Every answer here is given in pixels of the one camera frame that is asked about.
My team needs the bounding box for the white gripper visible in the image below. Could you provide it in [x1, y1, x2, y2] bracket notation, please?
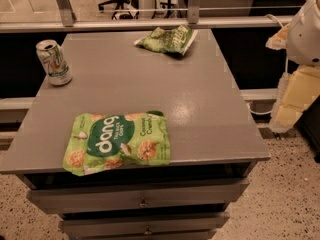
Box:
[265, 0, 320, 133]

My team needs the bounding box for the green jalapeno chip bag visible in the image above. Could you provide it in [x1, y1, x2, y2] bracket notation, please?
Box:
[134, 25, 198, 55]

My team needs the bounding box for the green dang rice chips bag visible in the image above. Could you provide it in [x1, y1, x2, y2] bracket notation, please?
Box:
[63, 111, 170, 176]

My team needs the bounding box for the grey drawer cabinet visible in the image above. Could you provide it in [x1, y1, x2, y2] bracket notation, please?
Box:
[1, 30, 269, 240]

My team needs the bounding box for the lower grey drawer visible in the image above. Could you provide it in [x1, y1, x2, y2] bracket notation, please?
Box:
[60, 212, 229, 237]

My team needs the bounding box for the grey drawer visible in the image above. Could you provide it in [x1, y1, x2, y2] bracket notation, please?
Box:
[27, 178, 249, 214]
[60, 212, 229, 237]

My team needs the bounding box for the top grey drawer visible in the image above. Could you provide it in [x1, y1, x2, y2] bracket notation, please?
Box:
[27, 178, 249, 214]

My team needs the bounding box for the grey metal railing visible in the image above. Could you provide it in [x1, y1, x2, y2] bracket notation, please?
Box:
[0, 0, 306, 33]

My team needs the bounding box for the white green soda can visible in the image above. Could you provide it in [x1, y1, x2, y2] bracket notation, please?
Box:
[36, 39, 72, 86]

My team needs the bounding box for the white cable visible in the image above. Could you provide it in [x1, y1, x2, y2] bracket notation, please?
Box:
[246, 102, 275, 116]

